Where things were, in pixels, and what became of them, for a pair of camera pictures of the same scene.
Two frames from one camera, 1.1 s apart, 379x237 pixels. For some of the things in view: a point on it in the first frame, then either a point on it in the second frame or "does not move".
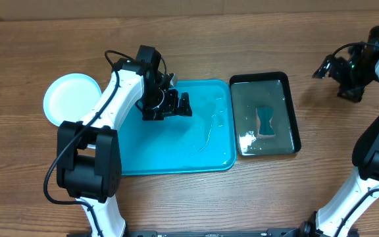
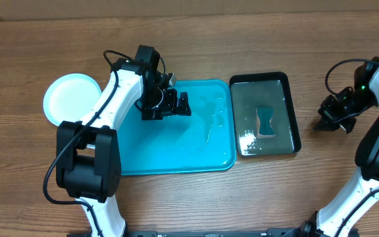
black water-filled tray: (249, 91) does not move
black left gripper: (170, 108) does not move
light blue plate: (70, 97) does not move
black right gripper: (334, 69) → (333, 118)
